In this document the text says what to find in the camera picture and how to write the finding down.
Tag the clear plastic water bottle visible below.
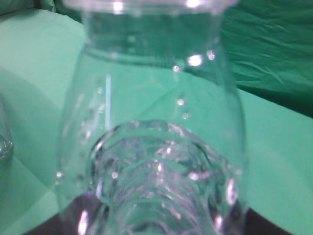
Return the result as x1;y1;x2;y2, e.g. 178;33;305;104
56;0;248;235

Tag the green cloth backdrop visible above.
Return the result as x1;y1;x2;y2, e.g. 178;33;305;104
41;0;313;118

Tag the clear glass cup with handle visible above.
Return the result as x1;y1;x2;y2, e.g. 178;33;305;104
0;100;13;161

